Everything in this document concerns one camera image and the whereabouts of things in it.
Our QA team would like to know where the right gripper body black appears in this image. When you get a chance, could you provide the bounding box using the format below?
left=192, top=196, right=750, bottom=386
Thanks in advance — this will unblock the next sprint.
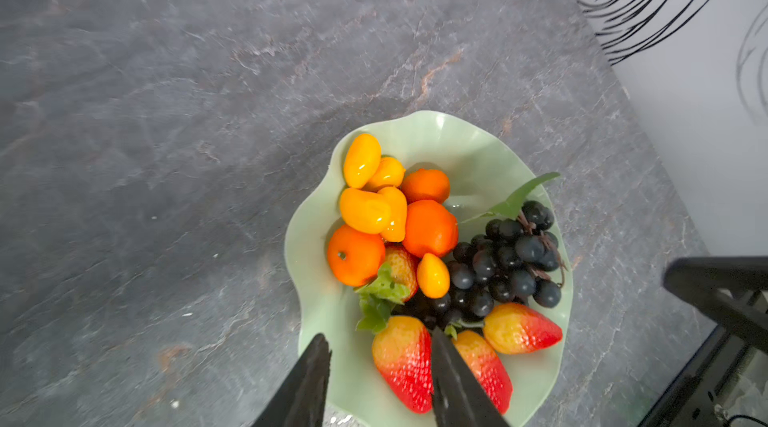
left=662, top=256, right=767, bottom=352

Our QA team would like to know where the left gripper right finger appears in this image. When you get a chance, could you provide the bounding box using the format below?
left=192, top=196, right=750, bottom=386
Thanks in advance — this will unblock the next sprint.
left=431, top=329, right=508, bottom=426

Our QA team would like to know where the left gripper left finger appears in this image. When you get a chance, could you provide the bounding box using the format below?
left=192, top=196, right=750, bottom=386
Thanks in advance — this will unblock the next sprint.
left=252, top=333, right=331, bottom=427

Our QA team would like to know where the fake strawberry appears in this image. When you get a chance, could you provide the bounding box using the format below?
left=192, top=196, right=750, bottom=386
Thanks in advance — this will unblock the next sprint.
left=453, top=330, right=513, bottom=414
left=355, top=244, right=419, bottom=334
left=482, top=303, right=564, bottom=355
left=372, top=316, right=434, bottom=414

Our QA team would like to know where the dark fake grape bunch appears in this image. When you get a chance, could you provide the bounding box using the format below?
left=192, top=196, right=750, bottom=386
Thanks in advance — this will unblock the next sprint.
left=393, top=172, right=568, bottom=332

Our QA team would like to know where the light green wavy fruit bowl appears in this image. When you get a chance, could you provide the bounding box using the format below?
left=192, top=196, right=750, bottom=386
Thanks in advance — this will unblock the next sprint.
left=285, top=111, right=573, bottom=426

